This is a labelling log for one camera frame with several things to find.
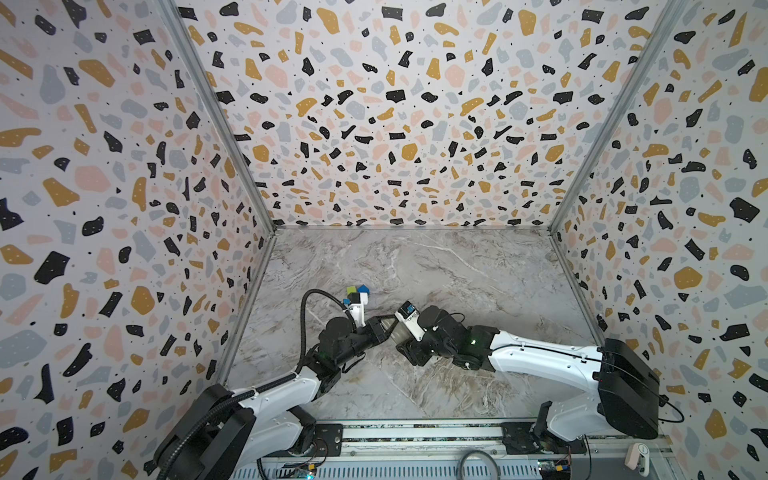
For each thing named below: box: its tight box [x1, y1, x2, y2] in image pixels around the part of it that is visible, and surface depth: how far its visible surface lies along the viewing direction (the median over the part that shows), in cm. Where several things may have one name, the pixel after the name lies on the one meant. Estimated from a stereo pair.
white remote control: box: [380, 317, 409, 345], surface depth 79 cm
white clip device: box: [624, 442, 650, 477], surface depth 72 cm
